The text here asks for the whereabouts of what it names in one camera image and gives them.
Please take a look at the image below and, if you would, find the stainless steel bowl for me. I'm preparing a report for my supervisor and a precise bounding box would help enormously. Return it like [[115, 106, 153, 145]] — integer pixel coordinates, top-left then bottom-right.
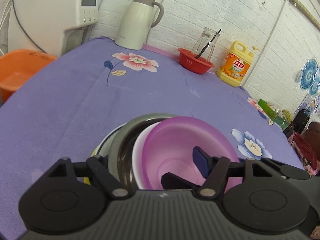
[[108, 113, 174, 193]]

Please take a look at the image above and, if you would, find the white red patterned ceramic bowl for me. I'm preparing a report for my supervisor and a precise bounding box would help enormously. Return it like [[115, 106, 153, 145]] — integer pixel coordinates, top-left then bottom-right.
[[132, 121, 164, 190]]

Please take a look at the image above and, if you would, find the pink translucent plastic bowl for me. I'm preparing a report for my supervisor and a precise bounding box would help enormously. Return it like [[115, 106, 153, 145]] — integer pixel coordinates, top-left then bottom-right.
[[152, 116, 239, 185]]

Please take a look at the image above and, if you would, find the white plate dark rim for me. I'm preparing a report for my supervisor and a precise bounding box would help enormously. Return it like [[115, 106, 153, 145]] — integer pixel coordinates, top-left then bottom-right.
[[92, 123, 126, 181]]

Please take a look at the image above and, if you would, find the green box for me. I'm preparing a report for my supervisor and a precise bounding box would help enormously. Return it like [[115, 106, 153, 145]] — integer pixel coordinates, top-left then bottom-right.
[[258, 99, 290, 131]]

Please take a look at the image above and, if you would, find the purple floral tablecloth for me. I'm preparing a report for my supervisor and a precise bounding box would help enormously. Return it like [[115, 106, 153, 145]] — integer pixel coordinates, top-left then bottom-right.
[[1, 37, 303, 239]]

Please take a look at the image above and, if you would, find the red mesh bag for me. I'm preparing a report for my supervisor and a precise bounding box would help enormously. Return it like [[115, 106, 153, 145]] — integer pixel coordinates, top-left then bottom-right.
[[288, 132, 319, 176]]

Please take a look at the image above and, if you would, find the black small bag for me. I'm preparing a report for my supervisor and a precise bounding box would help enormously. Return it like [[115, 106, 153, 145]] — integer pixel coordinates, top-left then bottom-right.
[[292, 109, 310, 134]]

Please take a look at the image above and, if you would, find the yellow dish soap bottle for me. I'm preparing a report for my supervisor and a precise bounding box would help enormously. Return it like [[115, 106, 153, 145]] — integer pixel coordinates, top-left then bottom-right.
[[217, 41, 260, 87]]

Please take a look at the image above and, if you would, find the brown round object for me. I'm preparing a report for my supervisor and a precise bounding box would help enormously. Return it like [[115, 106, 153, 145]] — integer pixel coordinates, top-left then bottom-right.
[[305, 121, 320, 155]]

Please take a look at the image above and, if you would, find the red plastic basket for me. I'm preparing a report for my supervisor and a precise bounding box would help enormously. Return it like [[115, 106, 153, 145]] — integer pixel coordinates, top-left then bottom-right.
[[178, 48, 214, 75]]

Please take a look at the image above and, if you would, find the black stirring stick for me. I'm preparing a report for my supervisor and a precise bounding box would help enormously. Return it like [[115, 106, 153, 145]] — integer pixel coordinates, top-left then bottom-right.
[[195, 28, 222, 60]]

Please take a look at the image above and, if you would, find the orange plastic basin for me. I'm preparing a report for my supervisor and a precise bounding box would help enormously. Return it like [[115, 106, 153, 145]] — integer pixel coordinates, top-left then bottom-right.
[[0, 49, 57, 102]]

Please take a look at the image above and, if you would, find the white thermos jug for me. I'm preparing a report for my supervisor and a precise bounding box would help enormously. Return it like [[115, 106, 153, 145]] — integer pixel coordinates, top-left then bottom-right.
[[115, 0, 164, 50]]

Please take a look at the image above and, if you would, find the white water dispenser machine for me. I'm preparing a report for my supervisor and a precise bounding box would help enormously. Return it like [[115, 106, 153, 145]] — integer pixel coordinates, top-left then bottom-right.
[[8, 0, 102, 57]]

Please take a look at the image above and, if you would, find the blue wall fan decoration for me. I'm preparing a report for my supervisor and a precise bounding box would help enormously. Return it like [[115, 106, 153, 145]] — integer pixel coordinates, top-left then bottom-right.
[[295, 59, 319, 96]]

